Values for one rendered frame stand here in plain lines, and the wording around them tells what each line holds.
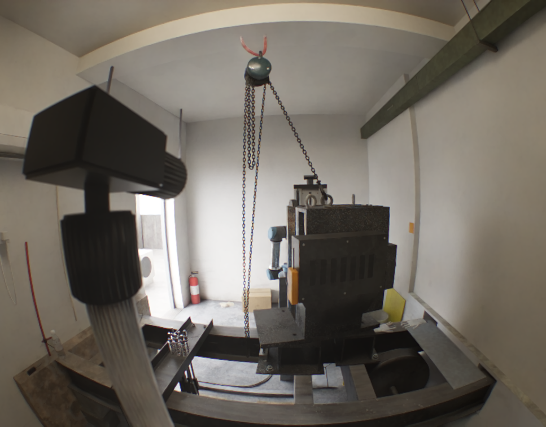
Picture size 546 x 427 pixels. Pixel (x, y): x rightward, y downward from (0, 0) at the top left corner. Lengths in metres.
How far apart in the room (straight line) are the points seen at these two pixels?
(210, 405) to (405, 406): 0.97
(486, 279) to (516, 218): 0.43
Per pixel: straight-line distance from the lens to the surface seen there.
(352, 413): 1.33
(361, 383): 1.48
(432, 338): 1.96
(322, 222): 1.20
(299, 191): 2.45
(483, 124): 1.73
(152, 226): 8.61
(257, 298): 3.53
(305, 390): 1.42
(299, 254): 1.05
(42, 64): 2.12
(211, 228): 3.79
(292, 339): 1.40
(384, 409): 1.37
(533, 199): 1.44
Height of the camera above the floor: 1.68
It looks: 4 degrees down
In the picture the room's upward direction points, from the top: 1 degrees counter-clockwise
